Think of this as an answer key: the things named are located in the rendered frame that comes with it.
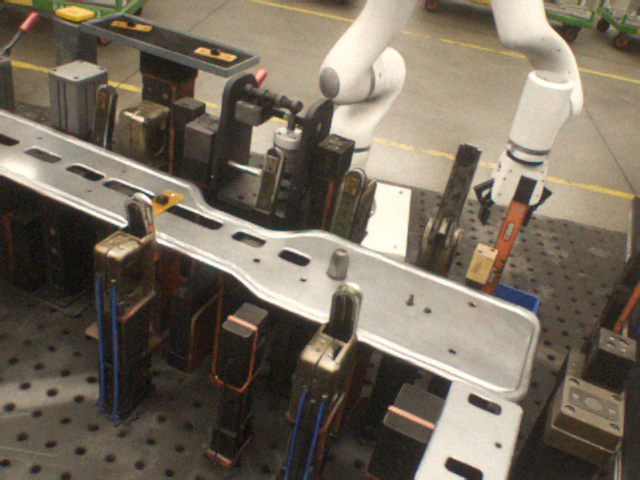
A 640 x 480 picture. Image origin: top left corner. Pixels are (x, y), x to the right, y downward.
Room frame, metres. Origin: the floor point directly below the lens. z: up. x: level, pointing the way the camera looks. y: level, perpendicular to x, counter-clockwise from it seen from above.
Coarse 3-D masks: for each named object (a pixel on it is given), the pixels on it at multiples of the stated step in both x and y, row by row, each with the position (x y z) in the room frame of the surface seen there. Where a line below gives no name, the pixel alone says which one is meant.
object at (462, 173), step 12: (468, 144) 0.96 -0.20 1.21; (456, 156) 0.93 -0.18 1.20; (468, 156) 0.92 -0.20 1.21; (456, 168) 0.95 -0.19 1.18; (468, 168) 0.95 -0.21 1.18; (456, 180) 0.95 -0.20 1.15; (468, 180) 0.94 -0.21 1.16; (444, 192) 0.94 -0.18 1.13; (456, 192) 0.95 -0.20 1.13; (468, 192) 0.95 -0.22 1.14; (444, 204) 0.94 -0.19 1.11; (456, 204) 0.94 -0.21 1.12; (444, 216) 0.94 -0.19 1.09; (456, 216) 0.93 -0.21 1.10; (432, 228) 0.93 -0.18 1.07; (432, 240) 0.93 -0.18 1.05
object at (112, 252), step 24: (120, 240) 0.76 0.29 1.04; (144, 240) 0.77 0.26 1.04; (96, 264) 0.73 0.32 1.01; (120, 264) 0.72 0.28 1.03; (144, 264) 0.77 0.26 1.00; (96, 288) 0.73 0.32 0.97; (120, 288) 0.72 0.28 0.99; (144, 288) 0.77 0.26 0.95; (120, 312) 0.72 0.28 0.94; (144, 312) 0.78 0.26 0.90; (120, 336) 0.73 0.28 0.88; (144, 336) 0.78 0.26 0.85; (120, 360) 0.73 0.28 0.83; (144, 360) 0.78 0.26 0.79; (120, 384) 0.72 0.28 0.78; (144, 384) 0.77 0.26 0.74; (120, 408) 0.72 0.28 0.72
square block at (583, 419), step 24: (576, 384) 0.63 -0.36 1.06; (552, 408) 0.61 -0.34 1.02; (576, 408) 0.58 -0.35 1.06; (600, 408) 0.59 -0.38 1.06; (552, 432) 0.57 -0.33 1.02; (576, 432) 0.56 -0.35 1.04; (600, 432) 0.55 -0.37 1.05; (528, 456) 0.62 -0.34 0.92; (552, 456) 0.57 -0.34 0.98; (576, 456) 0.56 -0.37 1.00; (600, 456) 0.55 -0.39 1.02
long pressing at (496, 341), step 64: (0, 128) 1.10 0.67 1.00; (64, 192) 0.92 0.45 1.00; (192, 192) 1.01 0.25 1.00; (192, 256) 0.82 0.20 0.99; (256, 256) 0.85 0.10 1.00; (320, 256) 0.88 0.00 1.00; (384, 256) 0.92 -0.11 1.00; (320, 320) 0.73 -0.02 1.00; (384, 320) 0.75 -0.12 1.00; (448, 320) 0.78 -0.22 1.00; (512, 320) 0.81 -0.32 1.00; (512, 384) 0.67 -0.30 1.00
